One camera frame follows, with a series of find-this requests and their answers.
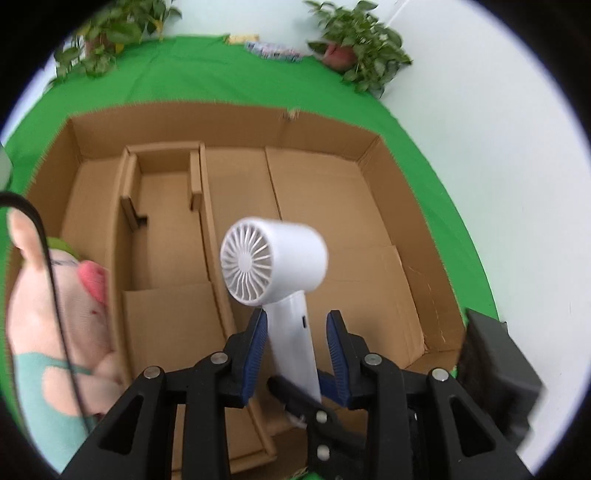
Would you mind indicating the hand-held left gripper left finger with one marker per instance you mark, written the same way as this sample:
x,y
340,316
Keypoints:
x,y
254,360

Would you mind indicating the white hair dryer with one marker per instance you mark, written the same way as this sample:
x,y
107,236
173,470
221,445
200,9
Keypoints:
x,y
277,258

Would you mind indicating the green table cloth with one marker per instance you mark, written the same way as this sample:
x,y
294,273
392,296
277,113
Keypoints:
x,y
415,161

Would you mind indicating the pink pig plush toy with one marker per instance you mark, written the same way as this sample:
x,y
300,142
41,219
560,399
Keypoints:
x,y
46,300

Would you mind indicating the large shallow cardboard box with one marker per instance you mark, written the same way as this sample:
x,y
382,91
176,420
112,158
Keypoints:
x,y
346,207

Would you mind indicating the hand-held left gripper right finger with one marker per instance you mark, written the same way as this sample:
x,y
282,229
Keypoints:
x,y
339,360

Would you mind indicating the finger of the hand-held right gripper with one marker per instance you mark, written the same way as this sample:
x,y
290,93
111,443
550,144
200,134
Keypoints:
x,y
318,420
328,386

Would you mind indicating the leafy potted plant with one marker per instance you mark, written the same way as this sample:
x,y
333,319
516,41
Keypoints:
x,y
111,32

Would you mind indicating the colourful packets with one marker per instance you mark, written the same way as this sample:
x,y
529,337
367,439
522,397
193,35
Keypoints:
x,y
272,50

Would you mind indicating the potted plant in red pot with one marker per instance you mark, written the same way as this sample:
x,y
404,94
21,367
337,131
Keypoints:
x,y
364,41

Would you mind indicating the yellow flat item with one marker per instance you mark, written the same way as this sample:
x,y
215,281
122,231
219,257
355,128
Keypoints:
x,y
240,39

